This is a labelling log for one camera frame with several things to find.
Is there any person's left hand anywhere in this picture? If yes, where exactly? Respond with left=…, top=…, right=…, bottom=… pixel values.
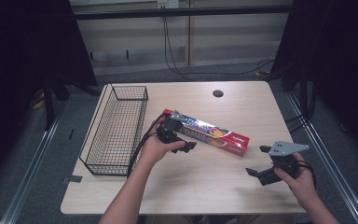
left=138, top=119, right=186, bottom=167

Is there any left hand-held gripper cable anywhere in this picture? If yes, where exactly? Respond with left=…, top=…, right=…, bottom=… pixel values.
left=126, top=113, right=170, bottom=179

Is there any grey tape piece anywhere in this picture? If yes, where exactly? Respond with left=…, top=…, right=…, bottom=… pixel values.
left=61, top=175, right=84, bottom=185

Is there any black floor cable bundle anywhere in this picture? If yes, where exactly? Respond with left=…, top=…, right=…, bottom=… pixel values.
left=283, top=83, right=317, bottom=135

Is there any black hanging wall cable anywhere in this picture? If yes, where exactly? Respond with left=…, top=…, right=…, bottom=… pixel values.
left=161, top=15, right=276, bottom=83

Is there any right hand-held gripper cable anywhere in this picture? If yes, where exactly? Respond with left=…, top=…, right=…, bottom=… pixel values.
left=296, top=159, right=318, bottom=189

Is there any metal floor rail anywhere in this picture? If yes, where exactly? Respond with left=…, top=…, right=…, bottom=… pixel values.
left=0, top=102, right=67, bottom=224
left=284, top=91, right=358, bottom=224

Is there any hand-held gripper cable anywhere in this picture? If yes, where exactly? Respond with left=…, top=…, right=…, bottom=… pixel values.
left=296, top=159, right=318, bottom=189
left=126, top=113, right=170, bottom=179

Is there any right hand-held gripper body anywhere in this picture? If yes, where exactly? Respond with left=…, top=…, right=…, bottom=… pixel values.
left=268, top=140, right=310, bottom=180

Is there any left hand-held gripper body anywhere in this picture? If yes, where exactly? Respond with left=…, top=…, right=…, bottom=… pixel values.
left=156, top=109, right=189, bottom=145

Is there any person's right hand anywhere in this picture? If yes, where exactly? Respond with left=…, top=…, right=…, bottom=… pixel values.
left=273, top=151, right=322, bottom=211

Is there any white wall outlet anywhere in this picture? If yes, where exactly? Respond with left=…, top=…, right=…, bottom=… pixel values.
left=156, top=0, right=181, bottom=9

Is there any black wire basket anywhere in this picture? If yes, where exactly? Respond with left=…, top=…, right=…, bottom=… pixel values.
left=78, top=82, right=149, bottom=177

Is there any black horizontal bar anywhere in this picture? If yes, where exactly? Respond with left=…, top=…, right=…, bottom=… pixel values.
left=72, top=4, right=294, bottom=21

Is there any black curtain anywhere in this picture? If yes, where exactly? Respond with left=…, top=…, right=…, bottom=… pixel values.
left=0, top=0, right=99, bottom=189
left=268, top=0, right=358, bottom=164

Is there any red plastic wrap box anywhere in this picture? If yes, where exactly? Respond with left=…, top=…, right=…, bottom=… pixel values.
left=162, top=107, right=251, bottom=158

